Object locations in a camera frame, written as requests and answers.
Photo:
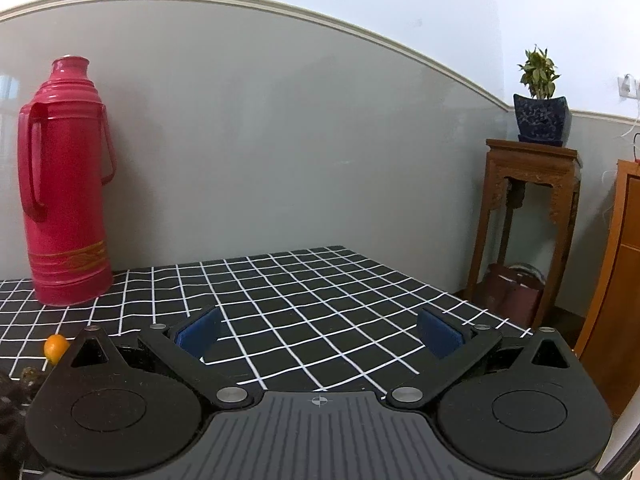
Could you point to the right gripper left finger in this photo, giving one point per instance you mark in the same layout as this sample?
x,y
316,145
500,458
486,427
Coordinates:
x,y
179,349

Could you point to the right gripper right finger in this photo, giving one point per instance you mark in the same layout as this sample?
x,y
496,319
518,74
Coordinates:
x,y
457,348

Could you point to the brown bag under stand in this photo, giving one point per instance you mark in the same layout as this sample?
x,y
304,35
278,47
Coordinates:
x,y
512,292

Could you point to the orange kumquat fruit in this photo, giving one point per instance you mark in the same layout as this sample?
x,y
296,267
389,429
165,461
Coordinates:
x,y
54,348

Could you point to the black white grid tablecloth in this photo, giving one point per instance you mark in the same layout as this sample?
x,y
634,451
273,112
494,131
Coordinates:
x,y
322,333

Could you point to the orange wooden cabinet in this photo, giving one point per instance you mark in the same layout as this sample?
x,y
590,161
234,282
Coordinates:
x,y
608,345

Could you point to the dark water chestnut upper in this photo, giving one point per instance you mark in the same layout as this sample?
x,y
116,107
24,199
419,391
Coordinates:
x,y
30,382

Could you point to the dark water chestnut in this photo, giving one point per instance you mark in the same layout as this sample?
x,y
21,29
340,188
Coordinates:
x,y
14,443
30,382

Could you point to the dark water chestnut lower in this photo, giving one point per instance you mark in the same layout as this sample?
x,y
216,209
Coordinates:
x,y
14,443

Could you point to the carved wooden plant stand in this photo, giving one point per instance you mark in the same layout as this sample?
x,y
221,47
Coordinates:
x,y
537,187

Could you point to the red thermos flask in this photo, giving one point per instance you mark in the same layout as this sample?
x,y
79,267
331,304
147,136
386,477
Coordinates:
x,y
65,156

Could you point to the potted green plant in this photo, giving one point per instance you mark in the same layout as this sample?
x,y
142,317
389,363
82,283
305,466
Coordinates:
x,y
542,117

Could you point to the white wall socket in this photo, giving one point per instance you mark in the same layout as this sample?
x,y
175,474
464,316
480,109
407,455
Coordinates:
x,y
628,87

